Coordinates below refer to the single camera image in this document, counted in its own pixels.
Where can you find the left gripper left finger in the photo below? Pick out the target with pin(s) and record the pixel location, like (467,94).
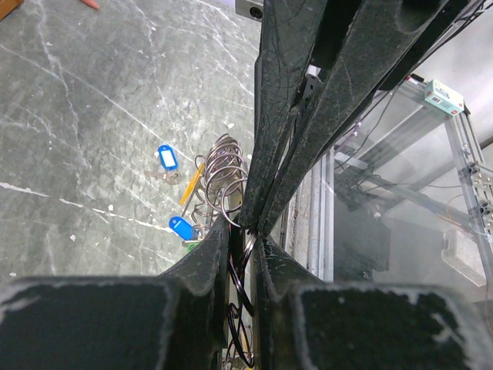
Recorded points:
(174,320)

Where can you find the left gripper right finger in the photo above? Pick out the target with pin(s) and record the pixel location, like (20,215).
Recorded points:
(302,322)

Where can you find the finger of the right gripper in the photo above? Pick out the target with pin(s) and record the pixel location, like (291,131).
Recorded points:
(288,34)
(359,46)

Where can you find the blue tag key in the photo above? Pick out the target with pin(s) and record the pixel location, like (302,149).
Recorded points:
(186,231)
(169,163)

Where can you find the yellow tag key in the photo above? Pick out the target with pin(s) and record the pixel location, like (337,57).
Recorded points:
(192,185)

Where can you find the metal disc keyring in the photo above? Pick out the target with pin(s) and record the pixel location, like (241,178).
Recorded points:
(220,193)

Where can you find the small teal white box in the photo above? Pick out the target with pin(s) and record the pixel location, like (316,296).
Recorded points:
(444,98)

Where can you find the orange pencil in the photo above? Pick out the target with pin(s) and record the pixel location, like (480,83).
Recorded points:
(91,3)

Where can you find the aluminium frame rail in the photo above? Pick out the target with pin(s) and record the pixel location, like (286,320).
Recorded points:
(308,224)

